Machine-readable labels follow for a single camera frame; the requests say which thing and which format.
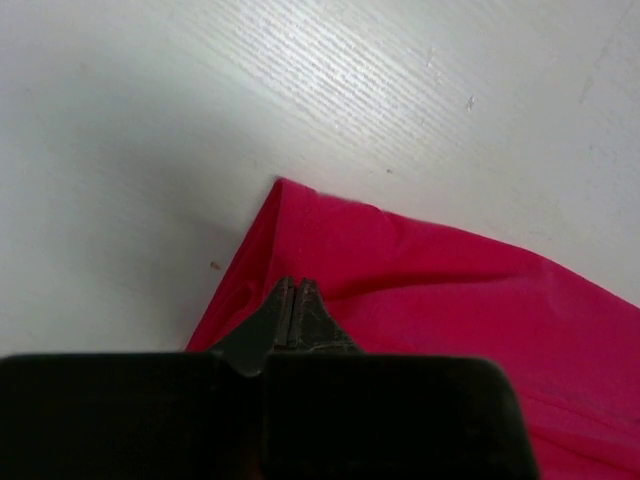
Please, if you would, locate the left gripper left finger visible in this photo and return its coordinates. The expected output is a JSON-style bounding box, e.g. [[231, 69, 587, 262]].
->
[[1, 278, 295, 479]]

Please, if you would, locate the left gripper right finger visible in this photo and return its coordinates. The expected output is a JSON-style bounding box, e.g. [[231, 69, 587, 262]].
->
[[262, 280, 539, 479]]

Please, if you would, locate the red t shirt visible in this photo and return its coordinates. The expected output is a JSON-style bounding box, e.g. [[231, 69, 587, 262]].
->
[[187, 179, 639, 479]]

